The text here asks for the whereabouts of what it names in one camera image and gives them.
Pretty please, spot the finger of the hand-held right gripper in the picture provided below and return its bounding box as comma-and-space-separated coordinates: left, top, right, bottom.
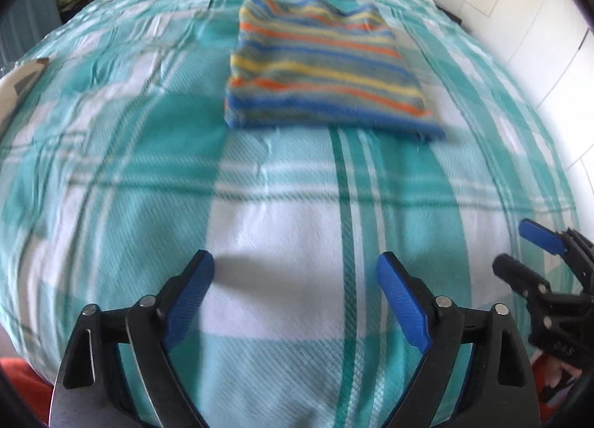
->
492, 254, 554, 300
518, 218, 594, 273

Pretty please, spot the teal plaid blanket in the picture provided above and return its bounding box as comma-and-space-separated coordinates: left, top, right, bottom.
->
0, 0, 583, 428

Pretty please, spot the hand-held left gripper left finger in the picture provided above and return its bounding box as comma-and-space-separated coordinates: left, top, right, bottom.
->
50, 249, 215, 428

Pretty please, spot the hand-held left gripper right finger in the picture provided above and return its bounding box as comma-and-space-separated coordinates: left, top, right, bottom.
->
376, 252, 542, 428

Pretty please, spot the blue curtain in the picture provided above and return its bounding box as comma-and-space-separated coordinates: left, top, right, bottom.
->
0, 0, 66, 64

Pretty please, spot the white wardrobe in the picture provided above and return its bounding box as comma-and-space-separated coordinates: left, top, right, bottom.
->
408, 0, 594, 173

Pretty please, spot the striped knit sweater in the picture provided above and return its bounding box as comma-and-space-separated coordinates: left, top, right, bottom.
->
223, 0, 447, 144

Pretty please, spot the person's right hand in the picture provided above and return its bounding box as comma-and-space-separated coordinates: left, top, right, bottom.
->
533, 347, 575, 392

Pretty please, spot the white patterned cloth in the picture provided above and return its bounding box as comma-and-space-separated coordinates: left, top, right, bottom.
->
0, 58, 50, 132

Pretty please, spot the person's red clothing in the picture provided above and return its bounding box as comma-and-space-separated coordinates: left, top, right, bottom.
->
0, 356, 54, 425

